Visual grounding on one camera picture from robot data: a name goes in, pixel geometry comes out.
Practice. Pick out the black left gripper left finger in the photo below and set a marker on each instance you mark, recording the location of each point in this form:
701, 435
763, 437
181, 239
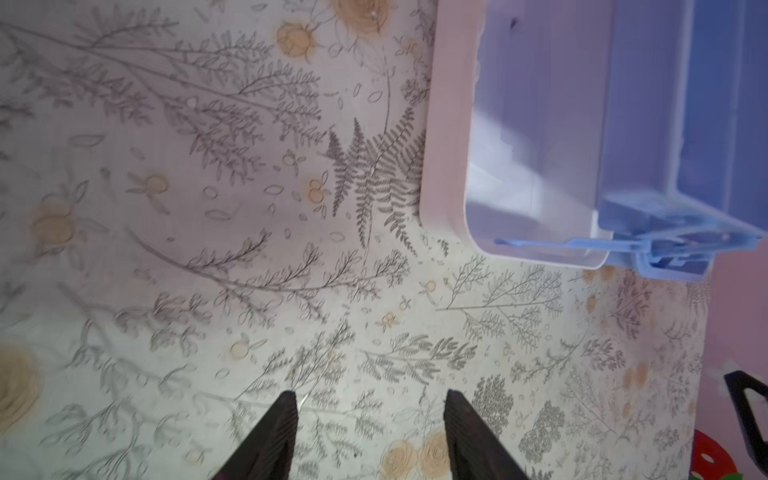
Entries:
268, 450

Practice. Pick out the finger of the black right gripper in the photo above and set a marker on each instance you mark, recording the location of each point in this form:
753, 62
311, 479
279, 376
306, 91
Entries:
738, 384

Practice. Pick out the white lid blue tool box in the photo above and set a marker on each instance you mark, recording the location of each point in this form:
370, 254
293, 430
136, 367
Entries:
585, 133

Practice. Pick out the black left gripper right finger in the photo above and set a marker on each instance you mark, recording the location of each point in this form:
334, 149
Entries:
474, 451

